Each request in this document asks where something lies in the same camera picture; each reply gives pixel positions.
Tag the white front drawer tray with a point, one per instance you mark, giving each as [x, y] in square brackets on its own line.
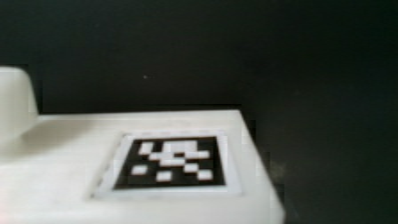
[134, 168]

